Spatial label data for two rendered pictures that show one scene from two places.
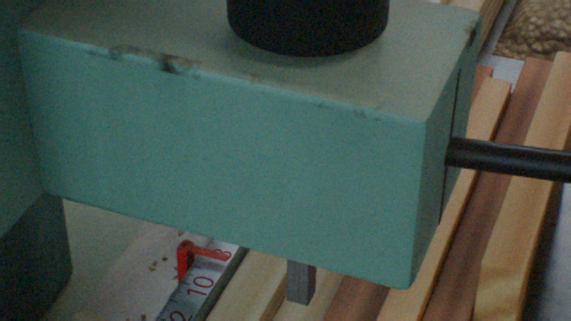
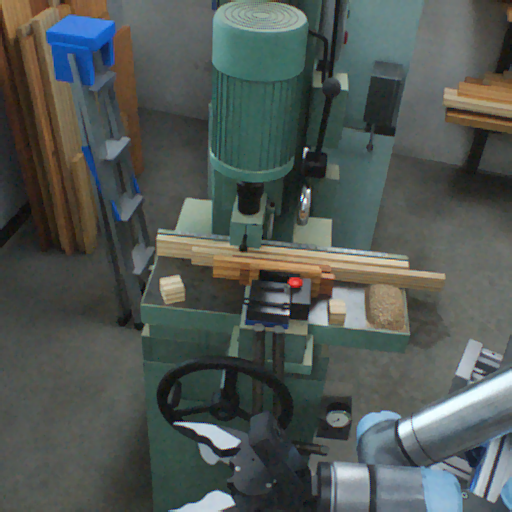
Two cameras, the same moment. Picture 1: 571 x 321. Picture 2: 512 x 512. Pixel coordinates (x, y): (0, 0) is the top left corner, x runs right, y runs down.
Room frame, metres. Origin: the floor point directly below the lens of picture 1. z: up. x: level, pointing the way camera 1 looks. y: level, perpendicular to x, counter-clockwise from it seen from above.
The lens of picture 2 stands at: (-0.05, -1.16, 1.93)
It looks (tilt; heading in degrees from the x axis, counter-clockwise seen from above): 39 degrees down; 72
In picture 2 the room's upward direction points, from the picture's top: 5 degrees clockwise
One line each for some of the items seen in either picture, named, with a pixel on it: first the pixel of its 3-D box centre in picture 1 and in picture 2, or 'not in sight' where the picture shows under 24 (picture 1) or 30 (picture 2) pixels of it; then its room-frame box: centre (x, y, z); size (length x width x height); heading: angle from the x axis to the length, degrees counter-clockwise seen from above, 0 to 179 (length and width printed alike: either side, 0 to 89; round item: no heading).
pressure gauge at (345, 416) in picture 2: not in sight; (337, 415); (0.46, -0.29, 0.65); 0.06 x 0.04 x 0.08; 160
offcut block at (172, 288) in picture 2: not in sight; (172, 289); (0.11, -0.07, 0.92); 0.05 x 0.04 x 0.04; 96
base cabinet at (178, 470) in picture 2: not in sight; (239, 377); (0.33, 0.11, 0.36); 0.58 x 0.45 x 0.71; 70
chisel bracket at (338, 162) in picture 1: (253, 119); (249, 220); (0.30, 0.01, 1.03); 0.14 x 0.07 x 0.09; 70
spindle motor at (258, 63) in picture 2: not in sight; (256, 93); (0.29, 0.00, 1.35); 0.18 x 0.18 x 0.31
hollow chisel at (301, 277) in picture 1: (302, 248); not in sight; (0.29, 0.00, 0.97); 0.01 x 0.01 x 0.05; 70
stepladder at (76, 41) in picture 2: not in sight; (112, 187); (0.03, 0.88, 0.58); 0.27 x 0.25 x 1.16; 152
